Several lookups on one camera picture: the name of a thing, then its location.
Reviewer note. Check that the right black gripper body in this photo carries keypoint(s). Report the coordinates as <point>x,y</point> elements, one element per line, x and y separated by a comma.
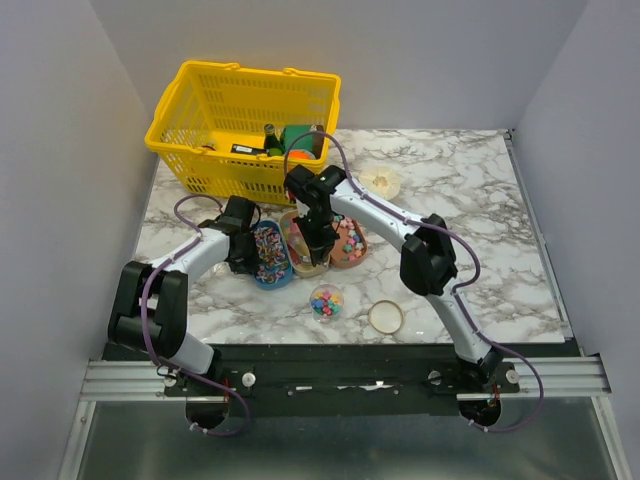
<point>318,229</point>

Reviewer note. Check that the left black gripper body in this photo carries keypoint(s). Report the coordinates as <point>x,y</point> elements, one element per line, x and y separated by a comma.
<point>242,263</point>

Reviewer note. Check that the pink tray of star candies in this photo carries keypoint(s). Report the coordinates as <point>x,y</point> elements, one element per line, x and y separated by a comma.
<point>351,247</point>

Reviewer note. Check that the beige tray of gummy candies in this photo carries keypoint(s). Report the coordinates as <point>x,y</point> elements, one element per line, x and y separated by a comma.
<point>297,247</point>

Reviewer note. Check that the blue tray of striped candies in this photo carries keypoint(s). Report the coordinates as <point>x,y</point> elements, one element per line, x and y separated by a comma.
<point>275,267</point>

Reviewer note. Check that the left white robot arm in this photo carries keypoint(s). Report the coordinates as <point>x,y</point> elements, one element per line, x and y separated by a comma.
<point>149,313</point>

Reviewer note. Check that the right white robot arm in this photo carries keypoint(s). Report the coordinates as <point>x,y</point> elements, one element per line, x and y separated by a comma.
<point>427,256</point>

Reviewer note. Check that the black rectangular pack in basket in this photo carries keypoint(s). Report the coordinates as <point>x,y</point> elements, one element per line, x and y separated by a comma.
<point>247,150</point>

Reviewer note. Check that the orange ball in basket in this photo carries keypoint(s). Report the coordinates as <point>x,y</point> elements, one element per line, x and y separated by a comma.
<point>301,154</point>

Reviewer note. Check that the green glass bottle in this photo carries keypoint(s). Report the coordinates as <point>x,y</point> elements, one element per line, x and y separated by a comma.
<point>272,144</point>

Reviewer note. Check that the wrapped toilet paper roll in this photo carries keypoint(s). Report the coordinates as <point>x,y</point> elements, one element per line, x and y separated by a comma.
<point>381,180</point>

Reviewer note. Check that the clear glass jar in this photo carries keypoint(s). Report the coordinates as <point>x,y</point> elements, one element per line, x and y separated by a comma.
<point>326,303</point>

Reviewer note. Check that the yellow plastic shopping basket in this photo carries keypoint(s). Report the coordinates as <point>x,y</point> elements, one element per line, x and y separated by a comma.
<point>226,104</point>

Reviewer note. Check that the green box in basket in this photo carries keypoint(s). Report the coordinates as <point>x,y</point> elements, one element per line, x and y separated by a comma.
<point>303,137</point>

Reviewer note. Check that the gold rimmed jar lid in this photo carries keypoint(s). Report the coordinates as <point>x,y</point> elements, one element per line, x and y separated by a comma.
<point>386,317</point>

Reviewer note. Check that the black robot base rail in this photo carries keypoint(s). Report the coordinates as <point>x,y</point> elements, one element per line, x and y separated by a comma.
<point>271,381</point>

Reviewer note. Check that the aluminium frame rail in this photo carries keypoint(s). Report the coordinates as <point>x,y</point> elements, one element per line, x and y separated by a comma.
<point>137,381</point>

